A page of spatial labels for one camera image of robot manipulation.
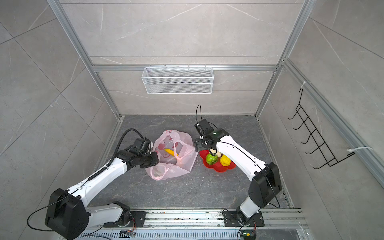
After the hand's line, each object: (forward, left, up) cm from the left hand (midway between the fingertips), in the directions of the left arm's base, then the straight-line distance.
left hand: (159, 157), depth 84 cm
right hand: (+5, -25, +5) cm, 26 cm away
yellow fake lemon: (-1, -39, -6) cm, 39 cm away
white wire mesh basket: (+49, -10, +18) cm, 53 cm away
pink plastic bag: (-7, -7, +3) cm, 11 cm away
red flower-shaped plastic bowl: (-2, -34, -10) cm, 36 cm away
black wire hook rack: (-15, -75, +22) cm, 80 cm away
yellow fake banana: (+9, -5, -10) cm, 14 cm away
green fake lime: (0, -30, -5) cm, 30 cm away
